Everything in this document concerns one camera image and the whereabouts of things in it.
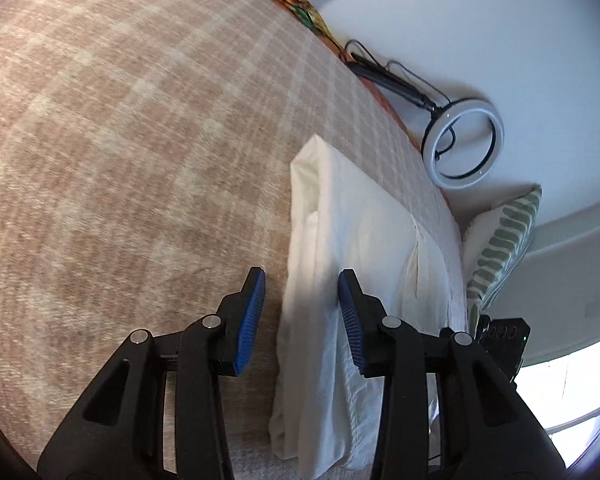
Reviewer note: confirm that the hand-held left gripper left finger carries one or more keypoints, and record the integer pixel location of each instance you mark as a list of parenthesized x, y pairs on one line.
[(247, 320)]

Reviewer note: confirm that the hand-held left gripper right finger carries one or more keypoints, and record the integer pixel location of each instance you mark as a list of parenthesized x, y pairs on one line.
[(352, 320)]

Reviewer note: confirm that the white shirt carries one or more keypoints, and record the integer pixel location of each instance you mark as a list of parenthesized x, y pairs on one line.
[(360, 220)]

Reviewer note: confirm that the black box with holes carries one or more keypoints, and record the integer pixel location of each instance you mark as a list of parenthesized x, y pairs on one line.
[(505, 345)]

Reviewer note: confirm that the green patterned pillow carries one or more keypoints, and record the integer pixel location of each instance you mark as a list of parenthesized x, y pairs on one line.
[(505, 240)]

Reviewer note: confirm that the beige plaid blanket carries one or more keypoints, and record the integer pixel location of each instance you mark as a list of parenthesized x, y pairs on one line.
[(130, 160)]

